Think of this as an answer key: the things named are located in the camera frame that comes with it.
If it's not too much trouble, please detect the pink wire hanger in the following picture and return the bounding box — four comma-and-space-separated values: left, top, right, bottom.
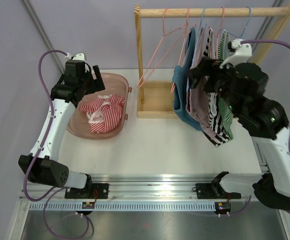
171, 7, 191, 93
137, 7, 187, 89
216, 6, 225, 46

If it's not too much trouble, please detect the white slotted cable duct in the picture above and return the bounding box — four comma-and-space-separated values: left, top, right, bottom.
30, 201, 216, 212

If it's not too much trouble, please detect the teal tank top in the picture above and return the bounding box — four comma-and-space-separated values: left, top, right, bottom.
172, 27, 202, 131

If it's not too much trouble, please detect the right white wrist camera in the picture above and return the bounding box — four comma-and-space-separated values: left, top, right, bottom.
220, 38, 253, 69

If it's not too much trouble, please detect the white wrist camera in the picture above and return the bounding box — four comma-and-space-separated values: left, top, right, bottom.
220, 38, 253, 69
65, 52, 86, 63

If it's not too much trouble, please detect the rightmost blue wire hanger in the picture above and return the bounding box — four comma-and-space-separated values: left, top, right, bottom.
227, 6, 253, 39

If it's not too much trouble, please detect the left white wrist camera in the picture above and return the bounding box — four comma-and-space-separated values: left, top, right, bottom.
65, 52, 86, 63

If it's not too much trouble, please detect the mauve tank top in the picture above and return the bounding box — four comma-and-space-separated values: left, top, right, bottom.
186, 27, 216, 145

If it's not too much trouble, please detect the green white striped tank top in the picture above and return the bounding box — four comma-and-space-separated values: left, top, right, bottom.
217, 30, 234, 141

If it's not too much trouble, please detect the light blue wire hanger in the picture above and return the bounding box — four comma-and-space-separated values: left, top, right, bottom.
186, 7, 208, 83

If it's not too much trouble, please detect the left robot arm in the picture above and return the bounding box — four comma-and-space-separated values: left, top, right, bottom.
18, 59, 105, 202

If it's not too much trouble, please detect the wooden clothes rack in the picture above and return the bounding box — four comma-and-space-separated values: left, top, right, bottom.
134, 2, 290, 119

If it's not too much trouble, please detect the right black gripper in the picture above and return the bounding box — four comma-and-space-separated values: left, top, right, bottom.
187, 57, 244, 115

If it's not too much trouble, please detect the pink plastic basin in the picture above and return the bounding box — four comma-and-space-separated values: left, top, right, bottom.
67, 72, 132, 140

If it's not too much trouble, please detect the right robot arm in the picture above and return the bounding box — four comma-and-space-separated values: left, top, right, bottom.
187, 57, 290, 211

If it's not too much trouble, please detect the aluminium mounting rail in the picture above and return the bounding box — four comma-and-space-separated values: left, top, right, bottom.
19, 173, 263, 201

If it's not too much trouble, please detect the red white striped tank top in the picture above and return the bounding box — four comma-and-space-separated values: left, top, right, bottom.
79, 94, 125, 134

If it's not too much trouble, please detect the black white striped tank top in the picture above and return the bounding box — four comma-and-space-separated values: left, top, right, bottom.
204, 28, 230, 147

